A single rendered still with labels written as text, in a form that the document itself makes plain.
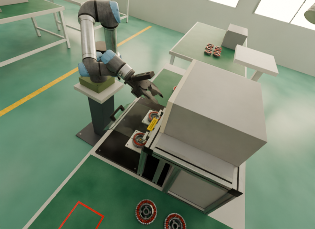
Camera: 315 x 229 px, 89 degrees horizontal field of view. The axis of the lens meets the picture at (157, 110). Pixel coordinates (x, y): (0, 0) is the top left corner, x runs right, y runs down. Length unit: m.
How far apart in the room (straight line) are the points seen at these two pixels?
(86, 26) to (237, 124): 0.92
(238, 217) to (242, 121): 0.65
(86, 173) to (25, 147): 1.30
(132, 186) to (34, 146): 1.46
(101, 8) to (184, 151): 0.93
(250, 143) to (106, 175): 0.78
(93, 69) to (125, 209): 0.76
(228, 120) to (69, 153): 1.76
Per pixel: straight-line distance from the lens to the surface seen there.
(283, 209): 2.45
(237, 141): 0.71
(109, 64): 0.85
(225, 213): 1.15
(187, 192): 0.96
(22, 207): 1.98
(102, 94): 1.51
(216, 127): 0.67
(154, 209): 0.98
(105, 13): 1.15
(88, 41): 1.02
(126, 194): 1.02
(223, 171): 0.79
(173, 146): 0.75
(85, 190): 1.05
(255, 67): 1.57
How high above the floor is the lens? 1.73
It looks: 45 degrees down
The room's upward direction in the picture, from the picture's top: 14 degrees clockwise
